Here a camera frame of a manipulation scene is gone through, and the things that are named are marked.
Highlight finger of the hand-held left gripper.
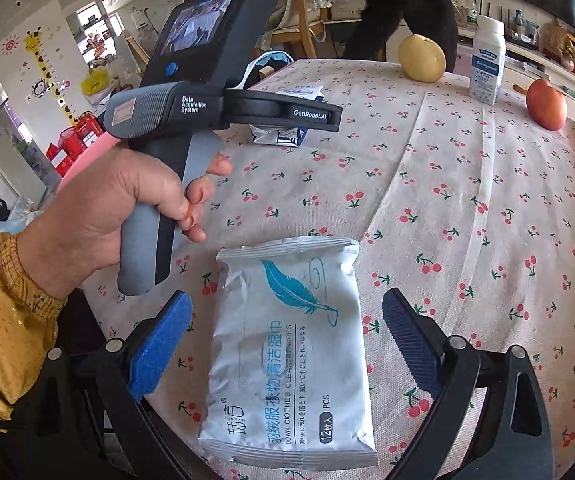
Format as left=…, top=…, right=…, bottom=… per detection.
left=226, top=90, right=345, bottom=133

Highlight giraffe wall sticker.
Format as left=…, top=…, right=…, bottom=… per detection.
left=22, top=29, right=77, bottom=127

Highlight blue white bag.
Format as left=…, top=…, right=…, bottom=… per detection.
left=244, top=51, right=297, bottom=82

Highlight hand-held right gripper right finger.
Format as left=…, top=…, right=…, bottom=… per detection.
left=381, top=287, right=554, bottom=480

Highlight yellow plastic bag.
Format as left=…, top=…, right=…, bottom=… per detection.
left=80, top=67, right=112, bottom=97

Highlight person's left forearm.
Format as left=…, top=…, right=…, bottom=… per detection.
left=0, top=232, right=69, bottom=438

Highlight white feather print wipes pack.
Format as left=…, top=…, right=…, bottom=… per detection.
left=198, top=235, right=378, bottom=472

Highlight white television cabinet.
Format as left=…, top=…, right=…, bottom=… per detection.
left=455, top=34, right=575, bottom=137

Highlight small white blue sachet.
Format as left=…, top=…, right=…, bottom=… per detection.
left=249, top=85, right=324, bottom=149

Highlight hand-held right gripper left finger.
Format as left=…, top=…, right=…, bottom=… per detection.
left=22, top=291, right=193, bottom=480

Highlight person's left hand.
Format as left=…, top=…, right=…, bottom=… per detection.
left=18, top=141, right=233, bottom=302

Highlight red gift boxes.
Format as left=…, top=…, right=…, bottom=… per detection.
left=44, top=111, right=102, bottom=177

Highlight yellow pear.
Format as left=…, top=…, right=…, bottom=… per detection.
left=398, top=33, right=447, bottom=82

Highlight red apple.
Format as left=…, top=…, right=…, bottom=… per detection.
left=525, top=78, right=569, bottom=132

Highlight light wooden chair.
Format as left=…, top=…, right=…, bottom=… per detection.
left=266, top=0, right=329, bottom=62

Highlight pink plastic bin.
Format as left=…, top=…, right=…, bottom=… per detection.
left=59, top=134, right=119, bottom=194

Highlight white plastic bottle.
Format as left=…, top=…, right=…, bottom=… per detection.
left=468, top=14, right=506, bottom=106

